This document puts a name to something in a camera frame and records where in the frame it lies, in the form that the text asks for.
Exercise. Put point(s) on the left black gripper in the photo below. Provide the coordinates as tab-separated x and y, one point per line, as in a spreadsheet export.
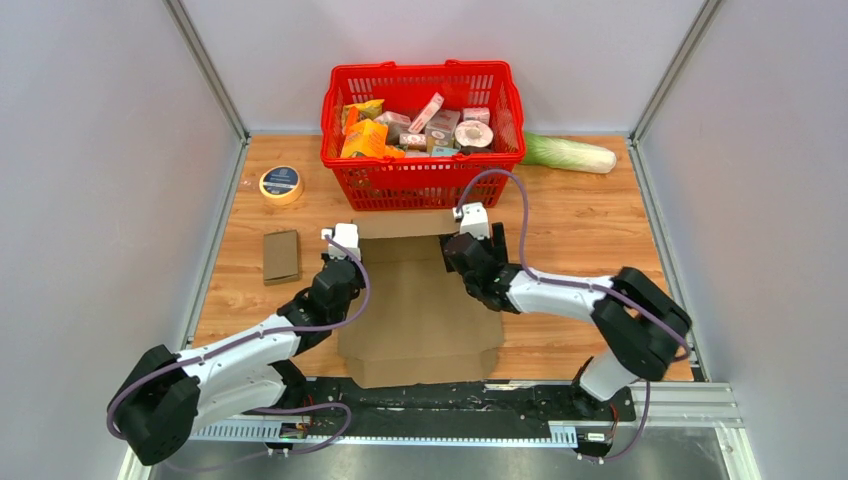
360	282

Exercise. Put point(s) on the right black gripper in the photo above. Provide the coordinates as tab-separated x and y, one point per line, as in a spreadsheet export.
495	246

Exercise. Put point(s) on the small brown cardboard box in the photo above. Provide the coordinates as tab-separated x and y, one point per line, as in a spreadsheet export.
281	257

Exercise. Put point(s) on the large cardboard sheet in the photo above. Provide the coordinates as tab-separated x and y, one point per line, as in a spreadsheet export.
419	325

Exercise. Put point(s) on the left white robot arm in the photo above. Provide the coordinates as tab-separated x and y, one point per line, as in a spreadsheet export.
169	396

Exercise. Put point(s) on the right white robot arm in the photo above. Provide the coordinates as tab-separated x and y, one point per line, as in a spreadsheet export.
643	327

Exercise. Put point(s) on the orange snack box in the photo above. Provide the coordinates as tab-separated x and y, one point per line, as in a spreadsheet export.
366	138

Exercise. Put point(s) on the beige carton box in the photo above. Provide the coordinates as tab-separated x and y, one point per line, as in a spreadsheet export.
439	131

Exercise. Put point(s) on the small pink box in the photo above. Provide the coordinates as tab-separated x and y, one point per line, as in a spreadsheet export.
479	114

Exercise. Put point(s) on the grey white box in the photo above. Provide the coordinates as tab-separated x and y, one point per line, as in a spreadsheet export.
396	124

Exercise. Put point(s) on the pink white long box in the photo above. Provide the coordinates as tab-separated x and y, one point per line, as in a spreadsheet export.
426	114

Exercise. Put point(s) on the yellow tape roll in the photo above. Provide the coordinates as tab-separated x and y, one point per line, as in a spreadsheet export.
281	185

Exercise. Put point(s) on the green napa cabbage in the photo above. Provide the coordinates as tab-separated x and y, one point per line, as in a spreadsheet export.
565	154

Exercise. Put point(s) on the red plastic shopping basket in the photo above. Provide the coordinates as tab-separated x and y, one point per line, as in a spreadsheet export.
408	176

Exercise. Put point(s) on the yellow snack bag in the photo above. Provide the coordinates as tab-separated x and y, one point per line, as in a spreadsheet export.
356	112

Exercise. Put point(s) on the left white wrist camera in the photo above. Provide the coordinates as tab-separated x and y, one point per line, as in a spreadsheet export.
342	241

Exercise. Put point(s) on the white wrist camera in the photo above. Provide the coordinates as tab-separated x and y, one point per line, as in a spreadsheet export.
472	218
342	241

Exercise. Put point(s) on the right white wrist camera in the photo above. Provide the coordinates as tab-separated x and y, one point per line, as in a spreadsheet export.
472	218

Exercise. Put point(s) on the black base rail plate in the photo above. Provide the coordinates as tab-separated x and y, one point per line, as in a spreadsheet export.
471	413

